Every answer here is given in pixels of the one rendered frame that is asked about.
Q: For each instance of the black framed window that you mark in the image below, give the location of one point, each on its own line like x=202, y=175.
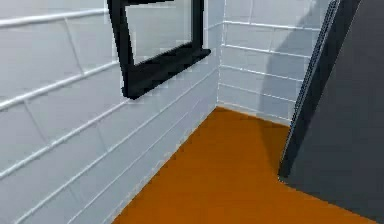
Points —
x=156, y=70

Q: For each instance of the dark grey fridge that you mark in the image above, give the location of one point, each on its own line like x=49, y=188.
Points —
x=343, y=116

